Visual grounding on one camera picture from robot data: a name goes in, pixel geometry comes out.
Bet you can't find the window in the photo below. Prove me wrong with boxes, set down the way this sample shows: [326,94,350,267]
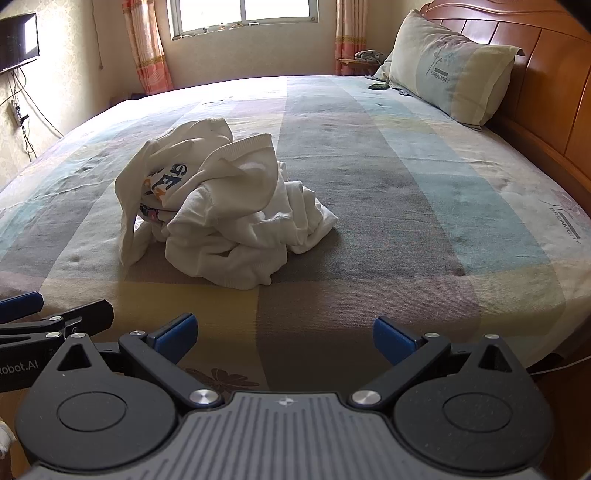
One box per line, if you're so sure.
[167,0,319,40]

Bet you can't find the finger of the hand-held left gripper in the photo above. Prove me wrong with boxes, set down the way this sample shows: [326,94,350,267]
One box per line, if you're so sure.
[0,292,45,324]
[0,300,114,352]

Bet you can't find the bed with checked sheet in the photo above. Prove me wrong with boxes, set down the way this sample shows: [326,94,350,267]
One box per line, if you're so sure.
[0,74,591,407]

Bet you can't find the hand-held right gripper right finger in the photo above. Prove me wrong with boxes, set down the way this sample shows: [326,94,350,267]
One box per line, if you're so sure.
[347,316,527,409]

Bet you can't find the wooden bedside table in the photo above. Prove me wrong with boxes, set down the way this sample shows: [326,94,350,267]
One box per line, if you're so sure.
[336,58,384,77]

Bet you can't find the large pale printed pillow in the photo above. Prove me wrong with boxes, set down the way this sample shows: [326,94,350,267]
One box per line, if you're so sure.
[387,9,525,128]

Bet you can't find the white printed sweatshirt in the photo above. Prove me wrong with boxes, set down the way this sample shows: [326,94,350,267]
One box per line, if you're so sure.
[115,117,340,291]

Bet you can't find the small pale pillow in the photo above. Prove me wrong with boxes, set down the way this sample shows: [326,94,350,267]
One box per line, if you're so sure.
[373,48,402,88]

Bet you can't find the white cable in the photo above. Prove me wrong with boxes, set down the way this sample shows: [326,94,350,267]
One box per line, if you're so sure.
[529,362,583,376]

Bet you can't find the black television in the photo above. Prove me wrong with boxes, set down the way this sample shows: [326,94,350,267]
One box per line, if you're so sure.
[0,13,40,73]

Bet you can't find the thin wall cord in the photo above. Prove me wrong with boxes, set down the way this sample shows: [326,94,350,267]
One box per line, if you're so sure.
[92,0,103,71]

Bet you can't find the wooden headboard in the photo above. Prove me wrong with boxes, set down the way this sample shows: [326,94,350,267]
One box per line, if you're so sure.
[418,0,591,217]

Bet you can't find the pink striped curtain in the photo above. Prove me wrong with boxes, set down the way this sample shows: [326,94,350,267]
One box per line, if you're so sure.
[122,0,174,95]
[335,0,368,77]

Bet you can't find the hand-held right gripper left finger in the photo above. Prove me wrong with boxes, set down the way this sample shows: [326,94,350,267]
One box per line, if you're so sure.
[54,313,223,409]

